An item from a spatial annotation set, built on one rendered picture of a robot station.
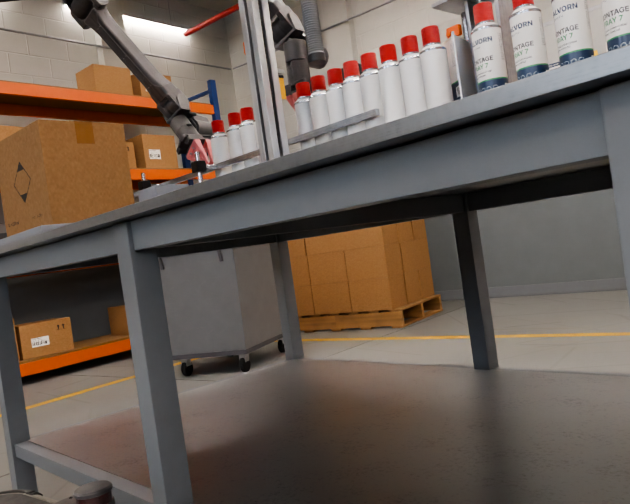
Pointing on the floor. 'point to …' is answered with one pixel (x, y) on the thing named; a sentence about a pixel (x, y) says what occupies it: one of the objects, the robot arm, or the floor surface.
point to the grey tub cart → (220, 304)
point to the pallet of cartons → (364, 278)
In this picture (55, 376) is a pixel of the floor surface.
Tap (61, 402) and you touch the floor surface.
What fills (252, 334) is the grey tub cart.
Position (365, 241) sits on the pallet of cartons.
